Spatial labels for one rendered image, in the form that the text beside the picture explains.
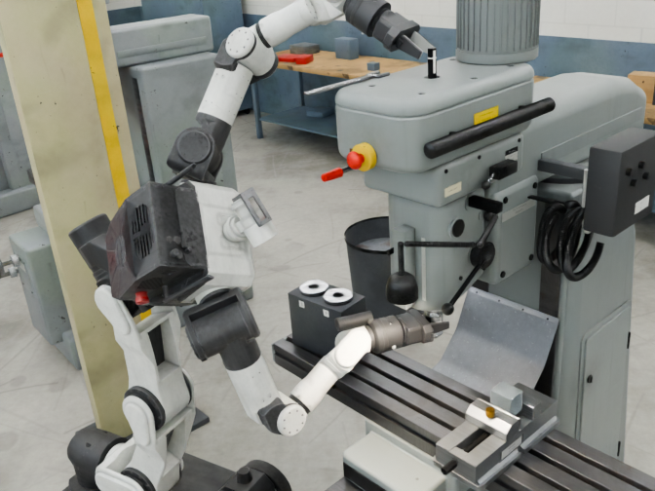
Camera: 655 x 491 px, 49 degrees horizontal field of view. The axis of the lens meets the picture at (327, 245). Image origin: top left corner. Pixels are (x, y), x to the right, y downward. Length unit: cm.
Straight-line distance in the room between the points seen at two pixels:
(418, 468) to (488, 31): 114
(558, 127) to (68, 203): 198
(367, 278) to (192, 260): 237
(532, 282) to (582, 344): 24
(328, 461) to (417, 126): 217
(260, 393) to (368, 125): 66
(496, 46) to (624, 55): 441
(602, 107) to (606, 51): 406
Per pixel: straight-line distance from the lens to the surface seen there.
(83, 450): 254
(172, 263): 159
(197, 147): 173
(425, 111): 151
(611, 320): 240
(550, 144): 198
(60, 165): 310
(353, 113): 159
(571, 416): 240
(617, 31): 621
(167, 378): 209
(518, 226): 192
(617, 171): 175
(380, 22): 171
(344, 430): 357
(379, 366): 224
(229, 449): 355
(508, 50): 181
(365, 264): 387
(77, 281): 326
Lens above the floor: 225
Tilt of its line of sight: 25 degrees down
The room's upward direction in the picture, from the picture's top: 4 degrees counter-clockwise
